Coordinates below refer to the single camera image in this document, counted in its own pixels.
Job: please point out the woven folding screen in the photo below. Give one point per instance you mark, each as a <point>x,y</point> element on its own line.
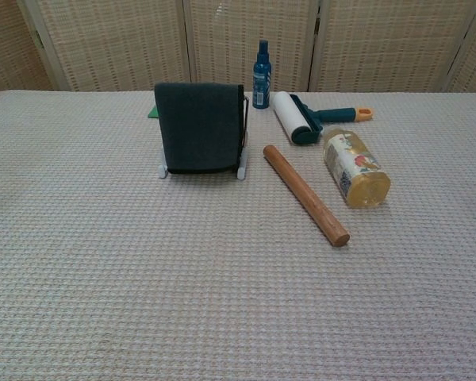
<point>115,43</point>

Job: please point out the yellow drink bottle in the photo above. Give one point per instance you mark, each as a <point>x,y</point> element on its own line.
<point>353,166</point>

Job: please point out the wooden rolling pin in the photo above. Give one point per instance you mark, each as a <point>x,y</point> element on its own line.
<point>305,194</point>

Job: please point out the woven grey tablecloth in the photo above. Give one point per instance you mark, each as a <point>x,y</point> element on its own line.
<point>222,309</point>

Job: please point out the teal lint roller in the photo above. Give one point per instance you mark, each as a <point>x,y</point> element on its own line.
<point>287,115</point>

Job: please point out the blue spray bottle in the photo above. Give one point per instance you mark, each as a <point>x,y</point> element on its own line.
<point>262,83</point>

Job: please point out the yellow cloth black trim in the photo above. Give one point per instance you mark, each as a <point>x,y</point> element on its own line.
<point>198,127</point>

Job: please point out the green circuit board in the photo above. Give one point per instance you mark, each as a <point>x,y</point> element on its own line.
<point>152,113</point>

